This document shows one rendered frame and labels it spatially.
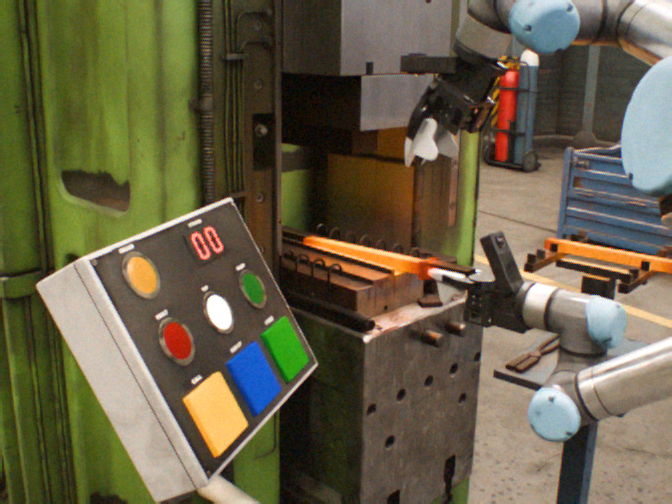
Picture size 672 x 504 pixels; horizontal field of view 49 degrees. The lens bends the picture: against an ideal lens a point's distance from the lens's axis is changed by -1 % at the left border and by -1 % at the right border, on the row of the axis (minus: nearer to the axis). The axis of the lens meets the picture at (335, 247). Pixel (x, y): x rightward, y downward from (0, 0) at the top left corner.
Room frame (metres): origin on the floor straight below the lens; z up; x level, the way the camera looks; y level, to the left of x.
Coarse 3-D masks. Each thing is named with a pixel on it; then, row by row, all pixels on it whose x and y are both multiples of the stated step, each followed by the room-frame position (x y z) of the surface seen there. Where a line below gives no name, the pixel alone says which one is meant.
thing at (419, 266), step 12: (312, 240) 1.54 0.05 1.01; (324, 240) 1.54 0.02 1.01; (348, 252) 1.47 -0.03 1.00; (360, 252) 1.44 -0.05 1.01; (372, 252) 1.43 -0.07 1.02; (384, 252) 1.43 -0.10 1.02; (384, 264) 1.40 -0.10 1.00; (396, 264) 1.38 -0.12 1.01; (408, 264) 1.36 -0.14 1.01; (420, 264) 1.33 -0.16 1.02; (432, 264) 1.32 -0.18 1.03; (444, 264) 1.31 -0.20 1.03; (420, 276) 1.32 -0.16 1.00
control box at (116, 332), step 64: (128, 256) 0.80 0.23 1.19; (192, 256) 0.91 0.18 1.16; (256, 256) 1.03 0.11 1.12; (64, 320) 0.76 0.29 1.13; (128, 320) 0.75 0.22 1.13; (192, 320) 0.84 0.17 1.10; (256, 320) 0.95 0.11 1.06; (128, 384) 0.73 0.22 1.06; (192, 384) 0.77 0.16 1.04; (128, 448) 0.73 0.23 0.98; (192, 448) 0.71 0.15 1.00
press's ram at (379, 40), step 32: (288, 0) 1.36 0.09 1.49; (320, 0) 1.30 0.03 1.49; (352, 0) 1.28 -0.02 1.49; (384, 0) 1.34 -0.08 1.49; (416, 0) 1.40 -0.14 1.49; (448, 0) 1.47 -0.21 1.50; (288, 32) 1.36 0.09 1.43; (320, 32) 1.30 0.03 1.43; (352, 32) 1.28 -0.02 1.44; (384, 32) 1.34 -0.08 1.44; (416, 32) 1.40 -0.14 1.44; (448, 32) 1.47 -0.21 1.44; (288, 64) 1.36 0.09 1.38; (320, 64) 1.30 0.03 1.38; (352, 64) 1.28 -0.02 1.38; (384, 64) 1.34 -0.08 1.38
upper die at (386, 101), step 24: (288, 72) 1.43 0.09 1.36; (288, 96) 1.43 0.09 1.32; (312, 96) 1.38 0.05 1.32; (336, 96) 1.34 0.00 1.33; (360, 96) 1.30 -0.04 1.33; (384, 96) 1.34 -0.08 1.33; (408, 96) 1.39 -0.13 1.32; (288, 120) 1.43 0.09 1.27; (312, 120) 1.38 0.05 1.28; (336, 120) 1.34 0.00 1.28; (360, 120) 1.30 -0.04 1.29; (384, 120) 1.34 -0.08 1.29; (408, 120) 1.39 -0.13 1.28
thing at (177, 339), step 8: (168, 328) 0.79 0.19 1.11; (176, 328) 0.80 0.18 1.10; (184, 328) 0.81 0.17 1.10; (168, 336) 0.78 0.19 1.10; (176, 336) 0.79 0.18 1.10; (184, 336) 0.80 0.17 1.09; (168, 344) 0.77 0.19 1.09; (176, 344) 0.78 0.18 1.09; (184, 344) 0.79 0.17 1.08; (176, 352) 0.78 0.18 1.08; (184, 352) 0.79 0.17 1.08
